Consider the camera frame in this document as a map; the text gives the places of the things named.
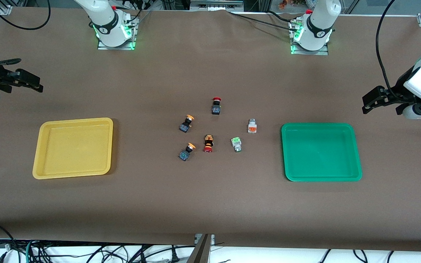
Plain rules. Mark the left gripper light grey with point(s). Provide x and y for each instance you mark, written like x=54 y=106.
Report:
x=397 y=93

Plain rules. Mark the white push button orange base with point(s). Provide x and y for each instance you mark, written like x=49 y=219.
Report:
x=252 y=126

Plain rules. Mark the white push button green base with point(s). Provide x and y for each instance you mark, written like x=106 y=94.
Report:
x=236 y=144

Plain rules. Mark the yellow push button black body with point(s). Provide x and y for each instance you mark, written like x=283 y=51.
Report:
x=185 y=153
x=186 y=125

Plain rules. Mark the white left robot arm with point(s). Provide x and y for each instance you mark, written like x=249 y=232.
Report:
x=318 y=22

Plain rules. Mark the green plastic tray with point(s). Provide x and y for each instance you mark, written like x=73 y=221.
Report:
x=322 y=153

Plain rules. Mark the yellow plastic tray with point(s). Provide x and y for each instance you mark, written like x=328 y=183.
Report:
x=73 y=148

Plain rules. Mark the red push button black body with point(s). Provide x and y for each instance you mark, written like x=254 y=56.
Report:
x=216 y=107

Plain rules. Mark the brown table cover sheet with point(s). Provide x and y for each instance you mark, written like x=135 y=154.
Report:
x=210 y=197

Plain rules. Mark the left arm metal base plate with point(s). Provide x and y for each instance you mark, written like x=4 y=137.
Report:
x=325 y=52

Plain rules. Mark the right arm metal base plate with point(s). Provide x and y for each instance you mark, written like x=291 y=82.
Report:
x=132 y=38

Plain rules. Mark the aluminium frame rail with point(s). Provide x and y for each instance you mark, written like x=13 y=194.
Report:
x=216 y=4

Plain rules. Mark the aluminium profile post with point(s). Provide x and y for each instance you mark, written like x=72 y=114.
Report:
x=200 y=252

